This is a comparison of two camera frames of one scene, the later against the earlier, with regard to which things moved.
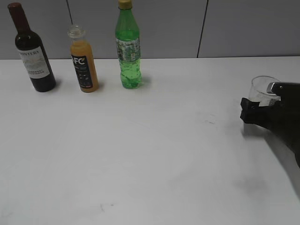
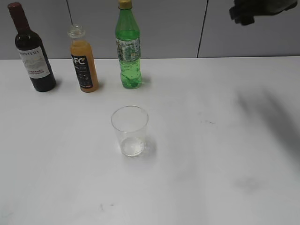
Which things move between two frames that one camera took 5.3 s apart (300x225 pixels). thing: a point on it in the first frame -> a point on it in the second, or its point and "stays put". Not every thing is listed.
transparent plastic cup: [258, 92] -> [131, 121]
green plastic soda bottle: [128, 46] stays put
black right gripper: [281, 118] -> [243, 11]
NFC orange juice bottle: [82, 56] stays put
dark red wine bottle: [32, 52] stays put
